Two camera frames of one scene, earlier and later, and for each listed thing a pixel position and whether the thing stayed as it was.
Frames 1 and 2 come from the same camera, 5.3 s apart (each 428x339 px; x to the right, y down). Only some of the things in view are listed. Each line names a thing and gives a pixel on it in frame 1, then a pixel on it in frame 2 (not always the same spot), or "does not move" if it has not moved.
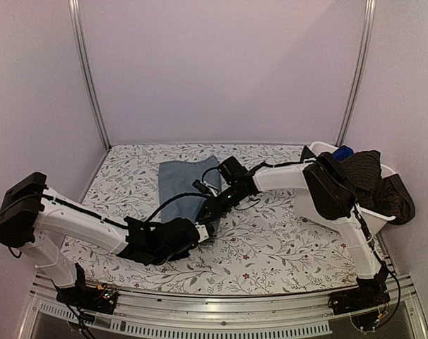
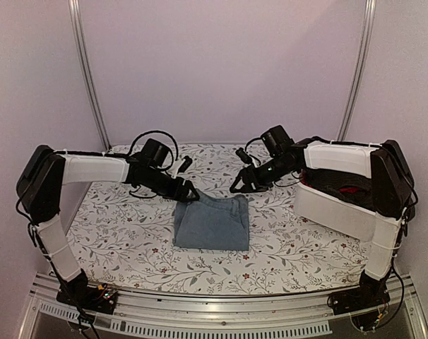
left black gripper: (162, 226) → (174, 192)
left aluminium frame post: (85, 70) does not move
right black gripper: (212, 206) → (260, 186)
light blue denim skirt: (178, 196) → (212, 222)
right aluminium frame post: (370, 12) does not move
